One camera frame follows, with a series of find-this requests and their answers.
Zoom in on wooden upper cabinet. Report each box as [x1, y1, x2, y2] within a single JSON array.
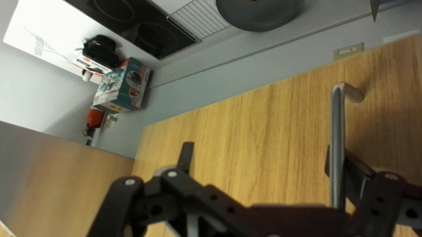
[[0, 123, 134, 237]]

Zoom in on metal wire drying rack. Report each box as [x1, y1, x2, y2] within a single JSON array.
[[168, 0, 230, 40]]

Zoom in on wooden cabinet door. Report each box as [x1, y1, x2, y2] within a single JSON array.
[[134, 36, 422, 205]]

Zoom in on beige wall switch plate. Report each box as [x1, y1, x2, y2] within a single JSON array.
[[334, 43, 365, 61]]

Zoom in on black induction cooktop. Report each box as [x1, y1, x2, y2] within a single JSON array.
[[65, 0, 198, 60]]

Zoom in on teal appliance box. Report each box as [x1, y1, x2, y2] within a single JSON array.
[[93, 58, 152, 114]]

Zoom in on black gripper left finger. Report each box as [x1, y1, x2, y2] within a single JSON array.
[[88, 143, 247, 237]]

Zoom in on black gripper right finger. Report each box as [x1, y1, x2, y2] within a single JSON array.
[[326, 147, 422, 237]]

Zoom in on black small appliance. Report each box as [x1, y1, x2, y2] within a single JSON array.
[[82, 35, 121, 69]]

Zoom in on dark grey round plate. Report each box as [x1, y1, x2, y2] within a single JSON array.
[[217, 0, 301, 32]]

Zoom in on red fire extinguisher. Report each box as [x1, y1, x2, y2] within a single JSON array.
[[82, 107, 105, 137]]

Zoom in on metal cabinet door handle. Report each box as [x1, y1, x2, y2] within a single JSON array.
[[329, 83, 365, 210]]

